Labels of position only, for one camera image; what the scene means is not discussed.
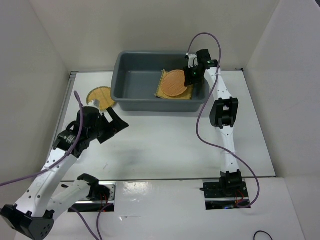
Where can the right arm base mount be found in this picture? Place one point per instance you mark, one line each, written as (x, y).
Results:
(225, 197)

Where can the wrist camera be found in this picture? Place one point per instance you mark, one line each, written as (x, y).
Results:
(192, 60)
(94, 106)

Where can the square bamboo mat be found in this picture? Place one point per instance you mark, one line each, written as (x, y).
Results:
(187, 95)

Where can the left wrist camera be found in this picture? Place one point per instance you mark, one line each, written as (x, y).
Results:
(94, 106)

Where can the grey plastic bin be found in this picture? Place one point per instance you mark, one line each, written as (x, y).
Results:
(136, 77)

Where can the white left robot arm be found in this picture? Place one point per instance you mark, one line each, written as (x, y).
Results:
(34, 214)

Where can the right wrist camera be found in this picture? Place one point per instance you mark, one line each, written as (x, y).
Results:
(192, 60)

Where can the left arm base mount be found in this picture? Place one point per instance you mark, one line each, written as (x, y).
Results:
(104, 199)

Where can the round orange woven coaster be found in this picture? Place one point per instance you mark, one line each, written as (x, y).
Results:
(173, 83)

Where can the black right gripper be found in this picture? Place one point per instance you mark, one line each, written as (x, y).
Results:
(188, 80)

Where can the round bamboo coaster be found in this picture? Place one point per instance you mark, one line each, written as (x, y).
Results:
(103, 95)

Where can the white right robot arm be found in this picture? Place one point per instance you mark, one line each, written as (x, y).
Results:
(222, 116)

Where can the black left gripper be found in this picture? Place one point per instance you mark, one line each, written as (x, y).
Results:
(114, 126)

